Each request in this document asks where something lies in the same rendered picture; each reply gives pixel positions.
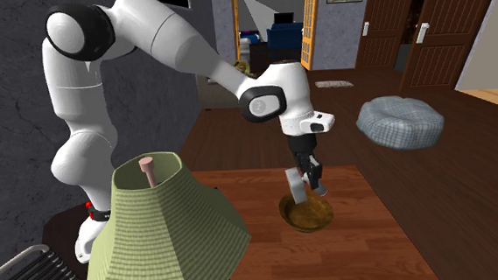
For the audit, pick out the dark robot stand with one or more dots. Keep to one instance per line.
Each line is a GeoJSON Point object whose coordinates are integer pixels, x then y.
{"type": "Point", "coordinates": [61, 234]}

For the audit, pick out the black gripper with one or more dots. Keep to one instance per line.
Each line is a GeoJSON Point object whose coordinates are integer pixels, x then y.
{"type": "Point", "coordinates": [302, 144]}

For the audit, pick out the orange lattice door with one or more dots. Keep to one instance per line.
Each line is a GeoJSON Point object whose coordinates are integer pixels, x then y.
{"type": "Point", "coordinates": [310, 25]}

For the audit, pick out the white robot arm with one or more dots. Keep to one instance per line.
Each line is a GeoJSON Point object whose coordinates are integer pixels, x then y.
{"type": "Point", "coordinates": [166, 33]}

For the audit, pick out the green ribbed lamp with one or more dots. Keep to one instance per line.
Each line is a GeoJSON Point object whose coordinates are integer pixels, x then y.
{"type": "Point", "coordinates": [164, 238]}

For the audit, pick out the brown panelled door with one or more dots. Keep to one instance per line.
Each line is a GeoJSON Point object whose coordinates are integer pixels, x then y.
{"type": "Point", "coordinates": [382, 26]}
{"type": "Point", "coordinates": [448, 31]}

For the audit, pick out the brown wooden bowl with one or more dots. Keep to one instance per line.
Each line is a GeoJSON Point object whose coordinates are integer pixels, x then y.
{"type": "Point", "coordinates": [310, 216]}

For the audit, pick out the small pale rug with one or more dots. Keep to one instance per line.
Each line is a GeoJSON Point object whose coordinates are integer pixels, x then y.
{"type": "Point", "coordinates": [333, 84]}

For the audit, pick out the grey checked floor cushion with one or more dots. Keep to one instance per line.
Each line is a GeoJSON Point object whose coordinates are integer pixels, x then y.
{"type": "Point", "coordinates": [400, 123]}

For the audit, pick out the blue sofa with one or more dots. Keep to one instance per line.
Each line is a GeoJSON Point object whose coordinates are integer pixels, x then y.
{"type": "Point", "coordinates": [285, 37]}

